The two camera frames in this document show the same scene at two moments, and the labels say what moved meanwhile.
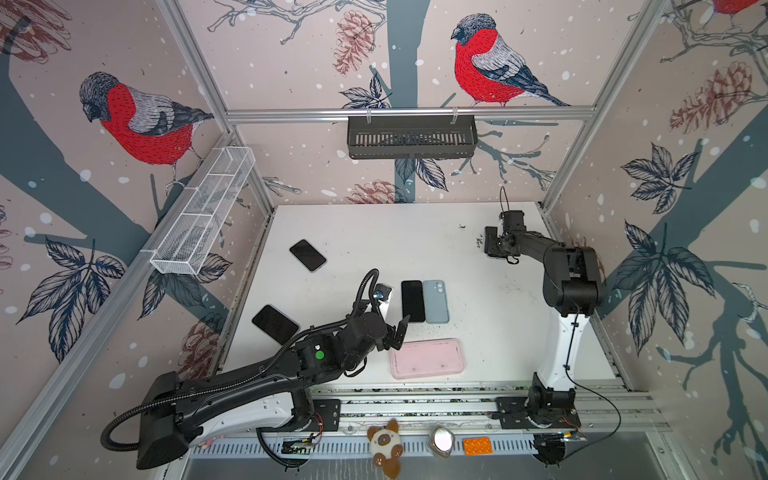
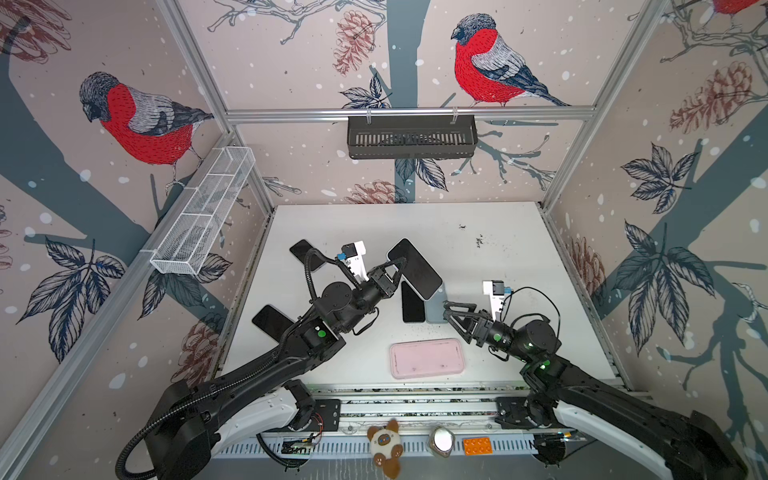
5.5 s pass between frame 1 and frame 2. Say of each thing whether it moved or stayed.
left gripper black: moved
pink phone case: stayed
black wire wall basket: stayed
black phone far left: stayed
